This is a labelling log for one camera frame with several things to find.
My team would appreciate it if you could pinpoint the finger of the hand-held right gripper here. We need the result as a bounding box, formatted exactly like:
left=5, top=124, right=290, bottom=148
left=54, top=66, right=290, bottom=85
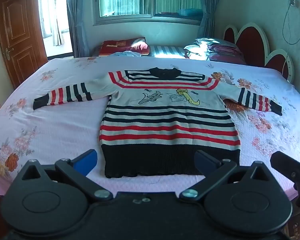
left=270, top=151, right=300, bottom=181

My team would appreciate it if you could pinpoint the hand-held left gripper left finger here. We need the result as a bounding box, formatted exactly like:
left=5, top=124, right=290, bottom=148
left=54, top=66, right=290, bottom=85
left=21, top=149, right=113, bottom=202

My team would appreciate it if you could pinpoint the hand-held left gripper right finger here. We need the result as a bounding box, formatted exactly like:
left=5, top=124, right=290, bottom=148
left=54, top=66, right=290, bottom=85
left=179, top=150, right=278, bottom=202

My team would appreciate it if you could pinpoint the striped knit sweater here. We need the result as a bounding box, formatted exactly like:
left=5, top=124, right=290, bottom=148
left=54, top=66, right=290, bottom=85
left=33, top=67, right=283, bottom=179

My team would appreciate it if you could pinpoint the wooden nightstand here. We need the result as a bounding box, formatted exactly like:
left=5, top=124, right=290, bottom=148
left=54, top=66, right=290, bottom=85
left=284, top=209, right=300, bottom=240

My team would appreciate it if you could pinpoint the bed with floral sheet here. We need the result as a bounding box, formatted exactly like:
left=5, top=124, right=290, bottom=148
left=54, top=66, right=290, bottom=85
left=0, top=55, right=300, bottom=200

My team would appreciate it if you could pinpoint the pile of folded quilts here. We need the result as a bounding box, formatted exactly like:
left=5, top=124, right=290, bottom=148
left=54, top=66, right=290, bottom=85
left=184, top=37, right=247, bottom=64

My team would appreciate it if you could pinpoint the striped pillow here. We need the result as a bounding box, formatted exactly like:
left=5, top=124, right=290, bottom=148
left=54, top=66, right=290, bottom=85
left=149, top=45, right=190, bottom=59

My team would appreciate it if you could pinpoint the light blue cloth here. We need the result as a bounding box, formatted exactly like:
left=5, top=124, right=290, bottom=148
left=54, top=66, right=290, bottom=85
left=111, top=51, right=142, bottom=57

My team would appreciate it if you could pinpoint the red and white headboard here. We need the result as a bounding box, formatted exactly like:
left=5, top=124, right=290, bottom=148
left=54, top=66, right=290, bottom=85
left=223, top=22, right=294, bottom=83

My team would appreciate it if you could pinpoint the red folded blanket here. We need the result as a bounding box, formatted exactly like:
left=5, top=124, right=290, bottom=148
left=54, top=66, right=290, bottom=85
left=99, top=37, right=151, bottom=56

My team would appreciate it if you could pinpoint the brown wooden door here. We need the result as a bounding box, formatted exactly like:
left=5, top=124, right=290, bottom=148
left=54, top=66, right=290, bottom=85
left=0, top=0, right=48, bottom=88

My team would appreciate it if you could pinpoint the white sheer curtain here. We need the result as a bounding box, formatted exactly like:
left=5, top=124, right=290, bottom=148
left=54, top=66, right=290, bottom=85
left=51, top=0, right=66, bottom=47

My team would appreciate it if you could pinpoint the blue grey curtain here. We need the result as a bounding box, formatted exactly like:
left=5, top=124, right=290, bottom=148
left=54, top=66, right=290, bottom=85
left=196, top=0, right=227, bottom=40
left=64, top=0, right=91, bottom=58

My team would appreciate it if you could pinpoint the teal cushion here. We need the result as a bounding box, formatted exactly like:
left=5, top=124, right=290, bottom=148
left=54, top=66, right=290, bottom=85
left=177, top=8, right=203, bottom=17

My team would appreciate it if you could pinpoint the hanging cable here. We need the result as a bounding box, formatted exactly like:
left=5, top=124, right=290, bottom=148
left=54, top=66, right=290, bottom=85
left=282, top=0, right=300, bottom=45

